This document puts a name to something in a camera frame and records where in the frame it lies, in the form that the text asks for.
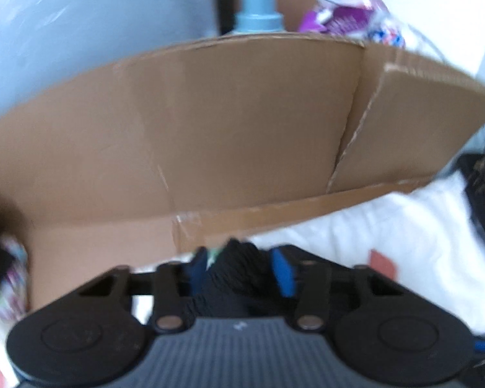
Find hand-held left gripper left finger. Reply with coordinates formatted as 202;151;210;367
79;248;209;333

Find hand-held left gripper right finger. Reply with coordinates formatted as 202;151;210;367
269;248;409;333

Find black shorts with floral panels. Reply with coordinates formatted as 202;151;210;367
192;238;297;320

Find bear print bedsheet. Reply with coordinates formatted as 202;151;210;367
0;170;485;388

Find flattened cardboard sheet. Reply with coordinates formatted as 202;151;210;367
0;32;485;312

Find small floral cloth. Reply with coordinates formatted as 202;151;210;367
0;236;30;320

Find black flat cloth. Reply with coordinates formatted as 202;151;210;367
0;204;23;269

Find purple detergent bag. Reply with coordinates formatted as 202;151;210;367
298;0;407;49

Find blue cap detergent bottle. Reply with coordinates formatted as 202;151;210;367
231;0;284;36

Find brown cardboard box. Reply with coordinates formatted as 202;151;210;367
230;0;348;33

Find grey upright mattress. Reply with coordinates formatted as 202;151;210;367
0;0;224;126

